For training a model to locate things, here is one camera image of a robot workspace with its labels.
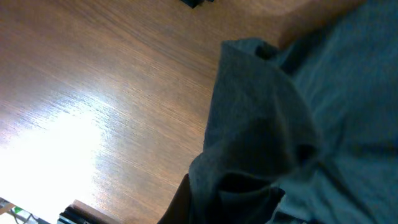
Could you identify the aluminium extrusion frame rail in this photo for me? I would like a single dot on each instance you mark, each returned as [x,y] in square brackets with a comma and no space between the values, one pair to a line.
[76,215]

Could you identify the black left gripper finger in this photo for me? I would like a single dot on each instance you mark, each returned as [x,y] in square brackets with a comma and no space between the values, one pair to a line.
[178,211]

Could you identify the dark green t-shirt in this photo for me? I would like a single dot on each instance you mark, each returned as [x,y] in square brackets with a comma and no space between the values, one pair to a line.
[307,134]

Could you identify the folded black clothes stack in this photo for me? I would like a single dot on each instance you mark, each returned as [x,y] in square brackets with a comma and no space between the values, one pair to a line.
[194,3]

